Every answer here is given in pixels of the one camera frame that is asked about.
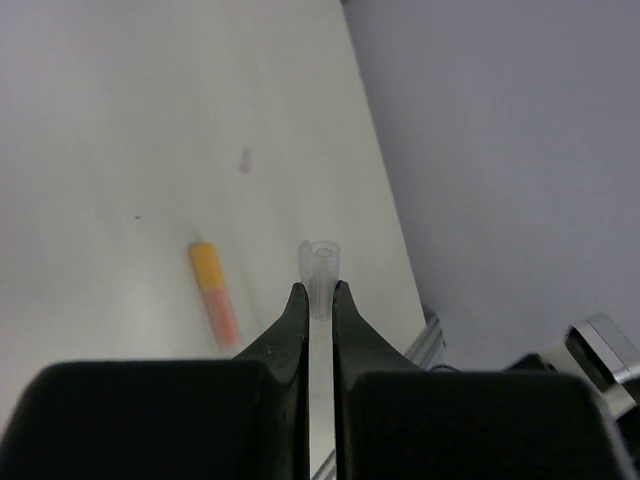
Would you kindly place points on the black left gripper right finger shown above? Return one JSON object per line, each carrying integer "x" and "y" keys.
{"x": 394, "y": 420}

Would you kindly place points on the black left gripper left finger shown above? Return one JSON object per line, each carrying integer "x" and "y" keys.
{"x": 241, "y": 418}

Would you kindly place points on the orange marker pen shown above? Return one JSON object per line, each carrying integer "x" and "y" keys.
{"x": 222, "y": 318}

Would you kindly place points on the clear pen cap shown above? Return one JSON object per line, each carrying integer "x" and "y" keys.
{"x": 318, "y": 264}

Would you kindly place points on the small pink pen cap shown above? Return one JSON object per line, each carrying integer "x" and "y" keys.
{"x": 246, "y": 160}

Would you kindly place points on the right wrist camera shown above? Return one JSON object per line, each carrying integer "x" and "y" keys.
{"x": 597, "y": 350}

